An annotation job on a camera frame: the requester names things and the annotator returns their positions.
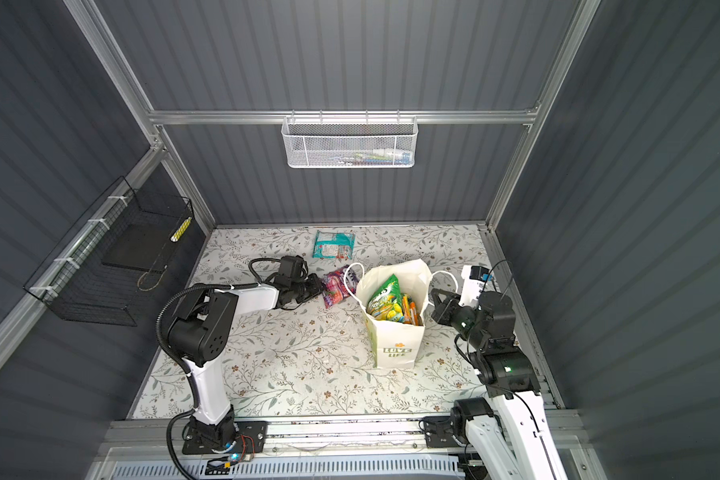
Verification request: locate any large orange candy bag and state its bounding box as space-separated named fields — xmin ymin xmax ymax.
xmin=402 ymin=295 xmax=423 ymax=326

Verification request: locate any purple Fox's candy bag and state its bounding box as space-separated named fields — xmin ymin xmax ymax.
xmin=321 ymin=265 xmax=359 ymax=309

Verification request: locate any teal candy bag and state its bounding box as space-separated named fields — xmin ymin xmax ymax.
xmin=312 ymin=231 xmax=356 ymax=259

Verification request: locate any lime Fox's candy bag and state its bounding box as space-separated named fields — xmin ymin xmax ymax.
xmin=366 ymin=275 xmax=403 ymax=322

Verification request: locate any white illustrated paper bag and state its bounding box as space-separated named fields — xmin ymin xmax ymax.
xmin=342 ymin=259 xmax=438 ymax=370

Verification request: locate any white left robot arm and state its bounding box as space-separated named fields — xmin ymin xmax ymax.
xmin=156 ymin=274 xmax=323 ymax=451

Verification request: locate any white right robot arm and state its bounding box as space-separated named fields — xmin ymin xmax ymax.
xmin=432 ymin=289 xmax=568 ymax=479

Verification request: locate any white wire mesh basket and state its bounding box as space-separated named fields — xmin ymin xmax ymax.
xmin=281 ymin=119 xmax=419 ymax=169

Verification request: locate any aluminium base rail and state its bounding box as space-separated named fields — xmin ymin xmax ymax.
xmin=107 ymin=410 xmax=589 ymax=460

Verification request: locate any black corrugated cable conduit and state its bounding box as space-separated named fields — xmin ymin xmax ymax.
xmin=155 ymin=281 xmax=259 ymax=480

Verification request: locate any black wire basket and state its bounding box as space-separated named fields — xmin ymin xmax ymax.
xmin=24 ymin=177 xmax=194 ymax=327

